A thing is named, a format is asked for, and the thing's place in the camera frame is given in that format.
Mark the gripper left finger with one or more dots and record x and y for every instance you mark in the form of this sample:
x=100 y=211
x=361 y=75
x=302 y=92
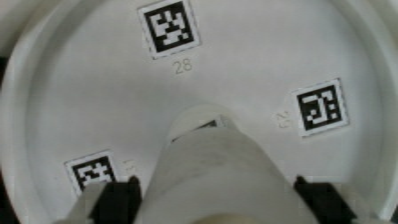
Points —
x=107 y=204

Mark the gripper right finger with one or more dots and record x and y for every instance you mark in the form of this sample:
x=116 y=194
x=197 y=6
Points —
x=325 y=203

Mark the white table leg cylinder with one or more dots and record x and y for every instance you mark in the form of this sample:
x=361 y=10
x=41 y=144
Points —
x=217 y=184

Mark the white round table top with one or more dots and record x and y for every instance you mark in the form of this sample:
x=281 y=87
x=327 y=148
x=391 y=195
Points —
x=281 y=62

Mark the white front fence bar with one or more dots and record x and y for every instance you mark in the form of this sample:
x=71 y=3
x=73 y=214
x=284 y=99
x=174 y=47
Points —
x=30 y=18

